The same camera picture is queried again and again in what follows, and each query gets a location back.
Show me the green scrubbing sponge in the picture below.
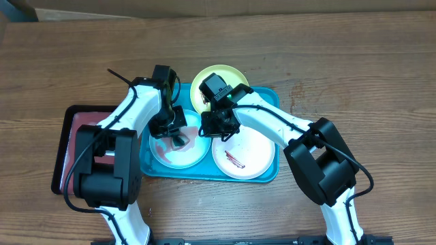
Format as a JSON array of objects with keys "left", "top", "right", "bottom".
[{"left": 170, "top": 135, "right": 190, "bottom": 150}]

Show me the light blue plate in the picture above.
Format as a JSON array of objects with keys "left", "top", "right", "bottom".
[{"left": 149, "top": 109, "right": 211, "bottom": 169}]

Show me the yellow-green plate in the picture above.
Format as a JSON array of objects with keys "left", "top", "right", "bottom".
[{"left": 190, "top": 65, "right": 249, "bottom": 114}]

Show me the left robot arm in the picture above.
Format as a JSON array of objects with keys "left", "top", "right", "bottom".
[{"left": 64, "top": 73, "right": 187, "bottom": 244}]

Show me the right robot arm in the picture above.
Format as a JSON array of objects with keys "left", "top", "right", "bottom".
[{"left": 199, "top": 83, "right": 368, "bottom": 244}]

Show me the blue plastic tray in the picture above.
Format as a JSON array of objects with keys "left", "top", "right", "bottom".
[{"left": 140, "top": 83, "right": 279, "bottom": 183}]

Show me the black tray with red water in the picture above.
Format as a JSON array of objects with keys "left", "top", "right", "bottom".
[{"left": 51, "top": 105, "right": 116, "bottom": 195}]

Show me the white plate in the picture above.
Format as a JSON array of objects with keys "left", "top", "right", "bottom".
[{"left": 212, "top": 126, "right": 275, "bottom": 180}]

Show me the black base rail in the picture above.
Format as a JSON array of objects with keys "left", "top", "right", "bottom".
[{"left": 90, "top": 235, "right": 394, "bottom": 245}]

